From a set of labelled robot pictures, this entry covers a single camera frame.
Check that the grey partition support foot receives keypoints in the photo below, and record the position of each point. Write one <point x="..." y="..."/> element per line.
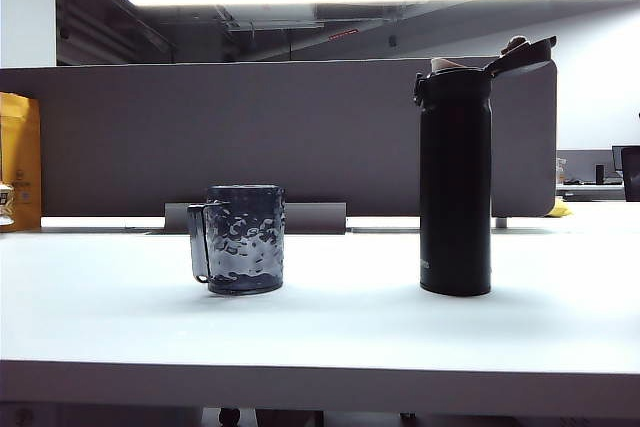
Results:
<point x="501" y="222"/>

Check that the grey desk partition panel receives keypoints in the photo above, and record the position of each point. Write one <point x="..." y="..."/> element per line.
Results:
<point x="250" y="132"/>

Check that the grey metal partition bracket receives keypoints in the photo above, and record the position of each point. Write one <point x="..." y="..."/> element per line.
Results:
<point x="315" y="217"/>

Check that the red ceiling sign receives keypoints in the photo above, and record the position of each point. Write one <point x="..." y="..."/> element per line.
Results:
<point x="343" y="35"/>

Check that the textured dark glass mug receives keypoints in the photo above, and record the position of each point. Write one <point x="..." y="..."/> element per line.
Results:
<point x="245" y="242"/>

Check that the black chair caster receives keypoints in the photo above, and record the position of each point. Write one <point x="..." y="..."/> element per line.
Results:
<point x="229" y="416"/>

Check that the black thermos with flip lid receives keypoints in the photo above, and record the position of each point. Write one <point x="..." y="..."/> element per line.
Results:
<point x="455" y="187"/>

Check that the yellow paper bag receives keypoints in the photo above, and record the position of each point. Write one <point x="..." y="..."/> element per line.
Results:
<point x="22" y="157"/>

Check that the small yellow object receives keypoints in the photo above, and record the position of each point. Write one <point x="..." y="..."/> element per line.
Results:
<point x="561" y="209"/>

